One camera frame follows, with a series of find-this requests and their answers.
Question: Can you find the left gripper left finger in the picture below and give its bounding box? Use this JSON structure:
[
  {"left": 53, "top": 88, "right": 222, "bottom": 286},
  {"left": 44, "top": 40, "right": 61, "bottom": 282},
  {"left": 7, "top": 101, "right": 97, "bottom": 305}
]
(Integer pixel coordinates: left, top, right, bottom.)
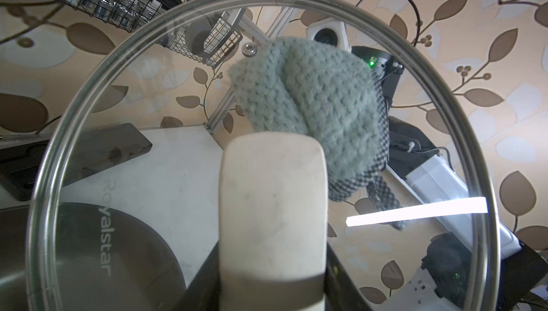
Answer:
[{"left": 171, "top": 243, "right": 221, "bottom": 311}]

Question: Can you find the frying pan cream handle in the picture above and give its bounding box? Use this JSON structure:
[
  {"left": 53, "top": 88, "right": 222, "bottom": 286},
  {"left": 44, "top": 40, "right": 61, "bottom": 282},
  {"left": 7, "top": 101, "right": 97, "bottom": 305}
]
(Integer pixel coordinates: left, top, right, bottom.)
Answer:
[{"left": 0, "top": 201, "right": 187, "bottom": 311}]

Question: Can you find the back wire basket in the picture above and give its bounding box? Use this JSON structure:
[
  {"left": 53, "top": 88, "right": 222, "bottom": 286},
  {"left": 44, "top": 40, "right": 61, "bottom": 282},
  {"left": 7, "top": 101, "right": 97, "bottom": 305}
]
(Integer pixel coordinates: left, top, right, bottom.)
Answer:
[{"left": 0, "top": 0, "right": 244, "bottom": 68}]

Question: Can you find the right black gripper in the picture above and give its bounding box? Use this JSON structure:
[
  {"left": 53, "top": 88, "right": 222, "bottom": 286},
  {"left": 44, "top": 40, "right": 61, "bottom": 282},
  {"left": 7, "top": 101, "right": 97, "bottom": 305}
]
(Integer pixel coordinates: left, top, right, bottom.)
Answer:
[{"left": 351, "top": 46, "right": 405, "bottom": 110}]

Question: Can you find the black foam tray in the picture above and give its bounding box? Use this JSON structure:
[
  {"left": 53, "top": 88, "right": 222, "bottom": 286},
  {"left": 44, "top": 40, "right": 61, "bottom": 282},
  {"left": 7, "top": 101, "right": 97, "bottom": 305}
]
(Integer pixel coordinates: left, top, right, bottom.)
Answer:
[{"left": 0, "top": 122, "right": 154, "bottom": 202}]

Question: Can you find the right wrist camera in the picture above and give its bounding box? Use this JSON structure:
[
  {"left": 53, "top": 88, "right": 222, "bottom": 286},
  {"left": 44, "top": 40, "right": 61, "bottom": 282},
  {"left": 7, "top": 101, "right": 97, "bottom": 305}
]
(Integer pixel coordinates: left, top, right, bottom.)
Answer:
[{"left": 306, "top": 18, "right": 351, "bottom": 52}]

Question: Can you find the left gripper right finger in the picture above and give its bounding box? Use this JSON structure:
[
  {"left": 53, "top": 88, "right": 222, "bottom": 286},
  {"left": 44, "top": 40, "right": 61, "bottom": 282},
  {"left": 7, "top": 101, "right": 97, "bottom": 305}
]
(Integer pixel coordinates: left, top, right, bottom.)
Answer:
[{"left": 324, "top": 243, "right": 372, "bottom": 311}]

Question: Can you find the green fluffy cloth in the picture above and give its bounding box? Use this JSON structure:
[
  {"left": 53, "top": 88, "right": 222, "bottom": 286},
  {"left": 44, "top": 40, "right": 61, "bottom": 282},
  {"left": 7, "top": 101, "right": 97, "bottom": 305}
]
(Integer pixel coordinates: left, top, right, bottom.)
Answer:
[{"left": 227, "top": 36, "right": 405, "bottom": 231}]

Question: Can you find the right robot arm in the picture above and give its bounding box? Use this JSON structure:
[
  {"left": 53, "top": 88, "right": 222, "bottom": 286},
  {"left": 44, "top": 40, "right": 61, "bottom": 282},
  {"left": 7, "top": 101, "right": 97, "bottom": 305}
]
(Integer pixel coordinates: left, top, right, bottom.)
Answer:
[{"left": 350, "top": 46, "right": 547, "bottom": 310}]

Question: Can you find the glass pot lid cream handle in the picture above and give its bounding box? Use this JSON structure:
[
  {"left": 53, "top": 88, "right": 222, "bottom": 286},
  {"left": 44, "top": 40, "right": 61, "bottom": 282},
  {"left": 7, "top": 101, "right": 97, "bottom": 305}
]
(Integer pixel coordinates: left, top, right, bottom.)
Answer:
[{"left": 25, "top": 0, "right": 500, "bottom": 310}]

